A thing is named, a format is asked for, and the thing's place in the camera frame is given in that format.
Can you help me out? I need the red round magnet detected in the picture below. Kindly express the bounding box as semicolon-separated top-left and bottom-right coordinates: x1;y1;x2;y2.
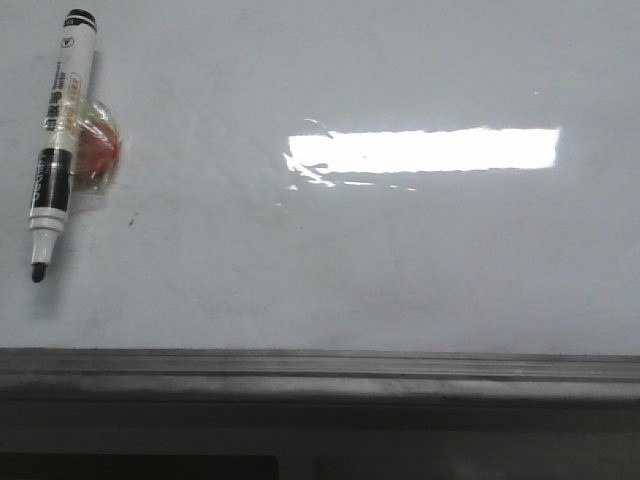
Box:
75;119;120;181

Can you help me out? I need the white whiteboard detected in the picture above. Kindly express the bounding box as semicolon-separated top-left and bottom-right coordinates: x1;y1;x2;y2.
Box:
1;1;639;355

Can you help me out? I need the black and white whiteboard marker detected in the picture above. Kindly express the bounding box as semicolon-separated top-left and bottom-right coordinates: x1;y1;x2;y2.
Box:
29;9;97;283

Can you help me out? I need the grey metal whiteboard tray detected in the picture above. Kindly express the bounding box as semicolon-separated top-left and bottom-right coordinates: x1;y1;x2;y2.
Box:
1;348;639;404

